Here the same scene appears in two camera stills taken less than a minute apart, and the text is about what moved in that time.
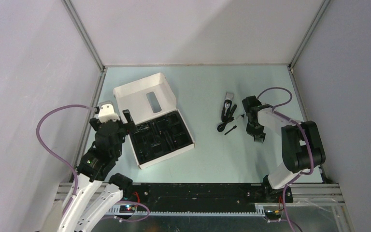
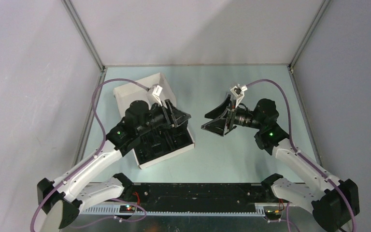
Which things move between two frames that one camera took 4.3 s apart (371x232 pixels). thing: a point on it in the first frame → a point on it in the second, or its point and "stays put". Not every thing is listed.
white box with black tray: x=160 y=131 stays put
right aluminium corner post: x=290 y=69 stays put
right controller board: x=273 y=214 stays put
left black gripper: x=130 y=126 → x=178 y=117
